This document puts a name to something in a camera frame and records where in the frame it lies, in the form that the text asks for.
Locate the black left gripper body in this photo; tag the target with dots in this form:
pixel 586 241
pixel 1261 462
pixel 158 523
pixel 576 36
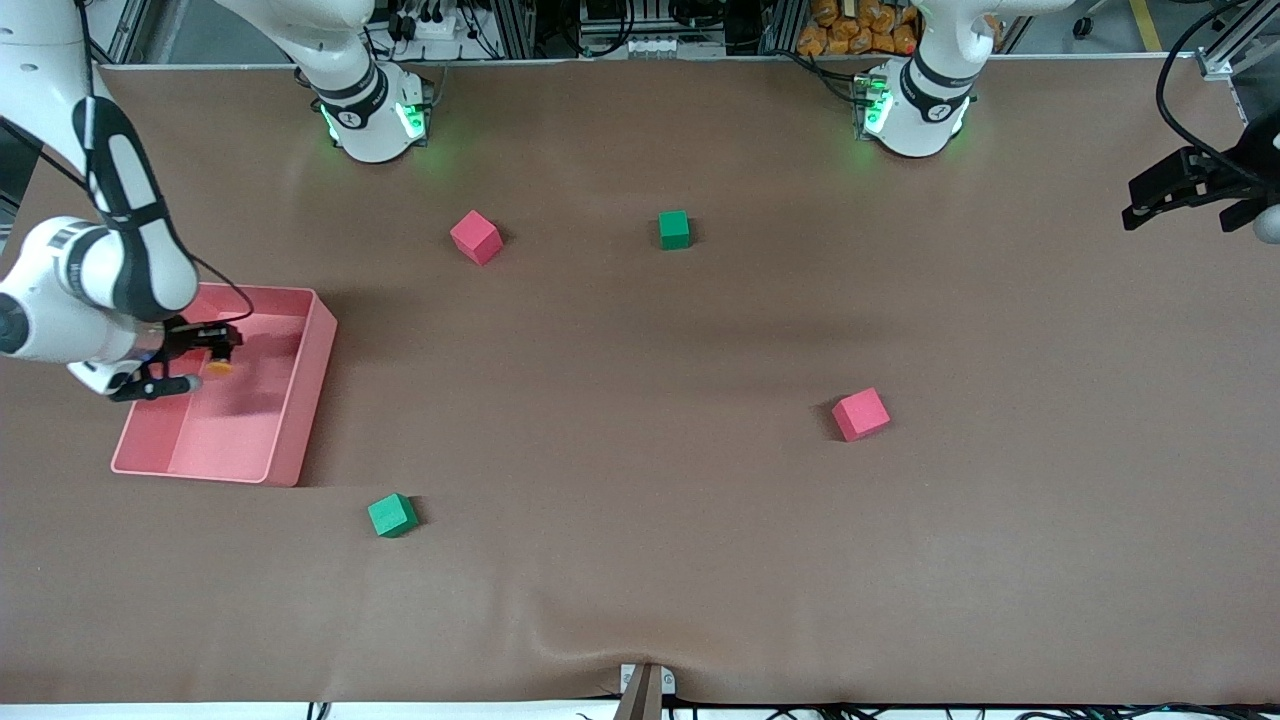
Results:
pixel 1232 169

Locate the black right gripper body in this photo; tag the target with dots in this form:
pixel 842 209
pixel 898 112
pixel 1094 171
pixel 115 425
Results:
pixel 186 338

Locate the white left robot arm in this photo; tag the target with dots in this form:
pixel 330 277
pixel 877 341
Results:
pixel 920 125

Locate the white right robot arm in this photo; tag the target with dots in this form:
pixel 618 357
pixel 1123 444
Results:
pixel 60 290

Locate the pink plastic bin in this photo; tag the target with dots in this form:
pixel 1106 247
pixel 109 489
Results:
pixel 250 430

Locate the black caster wheel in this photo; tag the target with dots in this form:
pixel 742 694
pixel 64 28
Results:
pixel 1084 28

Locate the green foam cube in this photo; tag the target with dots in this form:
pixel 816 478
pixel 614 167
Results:
pixel 674 230
pixel 391 516

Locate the pink foam cube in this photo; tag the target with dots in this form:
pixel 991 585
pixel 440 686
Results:
pixel 475 237
pixel 860 415

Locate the orange snack bags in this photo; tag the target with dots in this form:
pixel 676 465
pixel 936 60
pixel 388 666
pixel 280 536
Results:
pixel 860 35

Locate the white power strip with plugs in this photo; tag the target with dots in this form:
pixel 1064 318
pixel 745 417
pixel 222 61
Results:
pixel 430 30

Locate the brown table mat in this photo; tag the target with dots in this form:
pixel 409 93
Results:
pixel 640 560

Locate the long white socket strip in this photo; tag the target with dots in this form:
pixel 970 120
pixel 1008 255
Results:
pixel 650 46

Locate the aluminium frame rail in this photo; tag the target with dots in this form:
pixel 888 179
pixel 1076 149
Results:
pixel 1225 60
pixel 125 40

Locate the aluminium frame post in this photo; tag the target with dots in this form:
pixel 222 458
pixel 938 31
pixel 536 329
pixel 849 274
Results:
pixel 778 25
pixel 512 25

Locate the metal clamp bracket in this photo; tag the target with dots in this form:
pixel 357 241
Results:
pixel 645 695

